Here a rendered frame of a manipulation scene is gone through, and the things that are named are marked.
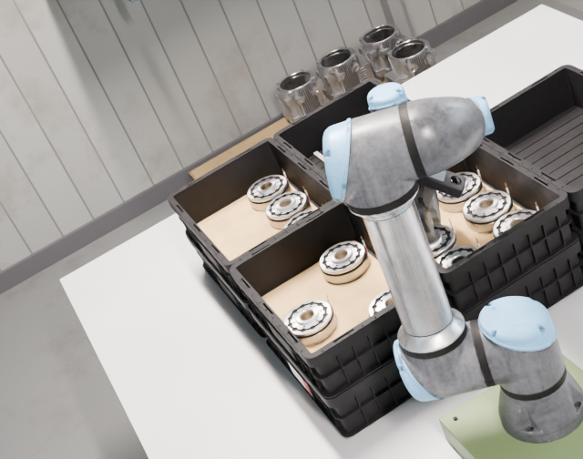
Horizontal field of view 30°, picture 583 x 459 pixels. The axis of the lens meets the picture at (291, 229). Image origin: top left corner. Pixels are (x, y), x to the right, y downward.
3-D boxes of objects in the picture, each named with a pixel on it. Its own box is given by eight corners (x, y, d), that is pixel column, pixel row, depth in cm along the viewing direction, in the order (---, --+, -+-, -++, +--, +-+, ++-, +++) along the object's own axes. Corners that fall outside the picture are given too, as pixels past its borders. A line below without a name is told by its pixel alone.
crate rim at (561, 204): (574, 204, 211) (571, 195, 209) (446, 285, 205) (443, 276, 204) (460, 137, 243) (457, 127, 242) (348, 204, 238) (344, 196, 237)
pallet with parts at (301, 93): (403, 71, 469) (382, 9, 452) (509, 122, 409) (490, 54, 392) (192, 201, 445) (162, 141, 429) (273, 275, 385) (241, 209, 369)
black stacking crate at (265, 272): (458, 322, 211) (443, 279, 204) (330, 405, 205) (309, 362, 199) (362, 239, 243) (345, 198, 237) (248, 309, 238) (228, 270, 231)
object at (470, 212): (521, 204, 225) (520, 201, 225) (481, 229, 223) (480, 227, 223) (493, 186, 233) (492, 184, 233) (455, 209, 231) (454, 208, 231)
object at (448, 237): (465, 239, 222) (464, 237, 222) (424, 265, 221) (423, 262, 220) (438, 220, 231) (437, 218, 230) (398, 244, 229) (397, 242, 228)
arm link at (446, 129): (477, 80, 157) (482, 82, 204) (404, 102, 159) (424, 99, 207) (499, 158, 157) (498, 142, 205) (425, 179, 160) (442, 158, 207)
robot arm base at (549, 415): (603, 416, 187) (592, 374, 182) (526, 456, 186) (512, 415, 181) (558, 368, 200) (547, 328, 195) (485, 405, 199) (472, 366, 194)
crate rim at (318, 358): (446, 285, 205) (443, 276, 204) (312, 371, 200) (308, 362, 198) (348, 205, 238) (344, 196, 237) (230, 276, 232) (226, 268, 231)
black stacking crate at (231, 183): (361, 238, 243) (344, 198, 237) (247, 308, 238) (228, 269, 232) (286, 175, 276) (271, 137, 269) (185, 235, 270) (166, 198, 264)
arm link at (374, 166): (500, 401, 184) (408, 123, 157) (414, 421, 187) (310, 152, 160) (492, 356, 194) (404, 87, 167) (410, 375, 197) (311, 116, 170)
